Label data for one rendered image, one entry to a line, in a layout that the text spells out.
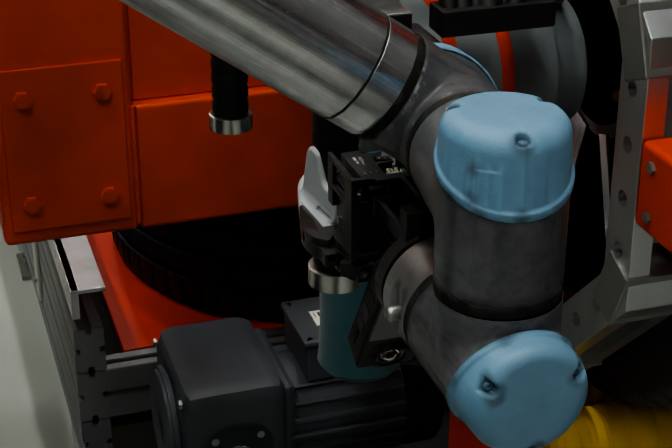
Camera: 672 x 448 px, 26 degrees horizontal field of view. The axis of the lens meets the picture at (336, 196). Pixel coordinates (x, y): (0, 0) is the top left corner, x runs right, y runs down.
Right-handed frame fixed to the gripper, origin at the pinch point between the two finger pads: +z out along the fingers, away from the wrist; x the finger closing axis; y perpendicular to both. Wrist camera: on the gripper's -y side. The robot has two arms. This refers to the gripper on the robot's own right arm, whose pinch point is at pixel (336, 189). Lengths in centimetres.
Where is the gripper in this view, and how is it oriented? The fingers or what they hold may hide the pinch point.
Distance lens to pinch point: 112.5
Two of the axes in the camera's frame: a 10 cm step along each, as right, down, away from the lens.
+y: 0.0, -9.1, -4.2
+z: -3.1, -4.0, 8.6
